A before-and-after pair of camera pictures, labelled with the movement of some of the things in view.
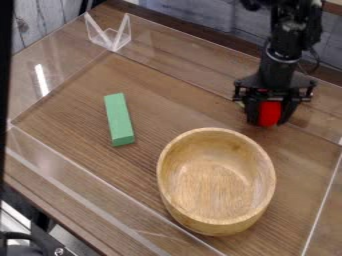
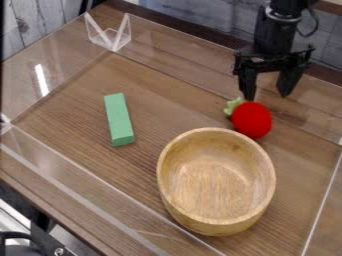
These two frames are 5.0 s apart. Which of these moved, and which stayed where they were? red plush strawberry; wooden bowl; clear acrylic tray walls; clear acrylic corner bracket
Moved: red plush strawberry
Stayed: clear acrylic corner bracket; clear acrylic tray walls; wooden bowl
